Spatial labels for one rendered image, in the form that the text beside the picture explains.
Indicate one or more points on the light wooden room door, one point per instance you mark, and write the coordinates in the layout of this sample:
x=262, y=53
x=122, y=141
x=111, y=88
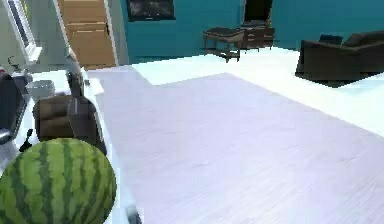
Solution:
x=87, y=33

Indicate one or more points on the striped green watermelon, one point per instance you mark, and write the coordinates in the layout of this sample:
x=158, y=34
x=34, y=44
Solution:
x=56, y=181

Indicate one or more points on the dark wooden side table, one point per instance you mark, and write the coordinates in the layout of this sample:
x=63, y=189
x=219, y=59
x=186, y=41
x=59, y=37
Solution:
x=224, y=37

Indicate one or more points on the dark glass bottle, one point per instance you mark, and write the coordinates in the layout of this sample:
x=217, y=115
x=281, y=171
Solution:
x=81, y=115

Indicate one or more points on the dark wooden chair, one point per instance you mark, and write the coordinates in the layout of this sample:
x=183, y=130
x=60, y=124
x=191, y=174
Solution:
x=258, y=33

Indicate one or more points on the small black utensil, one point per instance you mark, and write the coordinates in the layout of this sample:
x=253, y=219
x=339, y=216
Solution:
x=26, y=141

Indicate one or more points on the dark brown sofa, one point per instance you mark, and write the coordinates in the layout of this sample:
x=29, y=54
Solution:
x=340, y=61

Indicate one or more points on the white bowl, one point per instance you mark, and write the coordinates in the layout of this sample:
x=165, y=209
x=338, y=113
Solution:
x=40, y=88

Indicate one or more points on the dark sofa cushion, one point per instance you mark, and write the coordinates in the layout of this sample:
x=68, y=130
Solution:
x=330, y=39

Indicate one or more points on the black pan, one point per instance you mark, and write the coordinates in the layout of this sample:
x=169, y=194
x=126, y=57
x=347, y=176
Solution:
x=9, y=103

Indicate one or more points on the white framed window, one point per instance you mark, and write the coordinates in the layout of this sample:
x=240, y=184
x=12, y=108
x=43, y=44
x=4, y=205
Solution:
x=24, y=30

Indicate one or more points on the dark framed wall picture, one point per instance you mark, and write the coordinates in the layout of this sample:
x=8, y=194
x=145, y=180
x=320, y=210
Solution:
x=151, y=9

